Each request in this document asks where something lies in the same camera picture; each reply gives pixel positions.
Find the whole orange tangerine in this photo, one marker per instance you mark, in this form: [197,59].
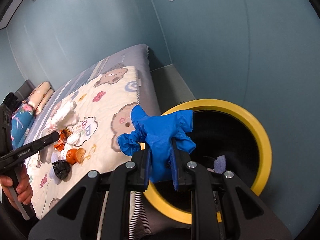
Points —
[71,156]

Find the purple foam net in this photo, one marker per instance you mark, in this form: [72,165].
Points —
[219,165]

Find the blue rubber glove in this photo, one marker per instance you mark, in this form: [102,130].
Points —
[159,132]

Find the person's left hand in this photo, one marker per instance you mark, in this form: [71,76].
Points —
[24,190]

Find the white tissue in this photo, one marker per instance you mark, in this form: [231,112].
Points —
[65,116]
[73,139]

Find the blue floral folded quilt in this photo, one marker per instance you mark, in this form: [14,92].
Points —
[22,121]

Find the peach folded quilt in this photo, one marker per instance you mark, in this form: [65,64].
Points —
[39,97]

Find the cream bear print quilt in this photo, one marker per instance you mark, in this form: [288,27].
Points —
[104,104]

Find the black folded clothing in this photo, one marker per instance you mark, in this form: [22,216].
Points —
[12,102]

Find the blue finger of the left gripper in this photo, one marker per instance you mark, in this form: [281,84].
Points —
[37,145]

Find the grey bed headboard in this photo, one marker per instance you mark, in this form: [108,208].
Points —
[25,90]

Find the orange snack wrapper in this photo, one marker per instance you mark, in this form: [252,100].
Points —
[64,134]

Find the small black plastic bag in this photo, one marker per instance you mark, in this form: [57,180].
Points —
[61,169]

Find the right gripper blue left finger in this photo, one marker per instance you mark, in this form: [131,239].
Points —
[98,206]

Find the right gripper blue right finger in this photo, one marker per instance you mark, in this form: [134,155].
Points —
[222,205]

